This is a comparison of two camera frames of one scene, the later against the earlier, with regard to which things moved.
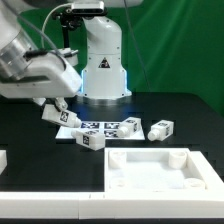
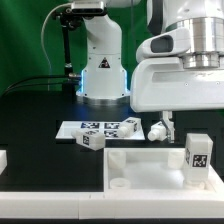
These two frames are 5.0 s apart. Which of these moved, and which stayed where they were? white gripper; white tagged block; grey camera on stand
Moved: white gripper
Stayed: white tagged block; grey camera on stand
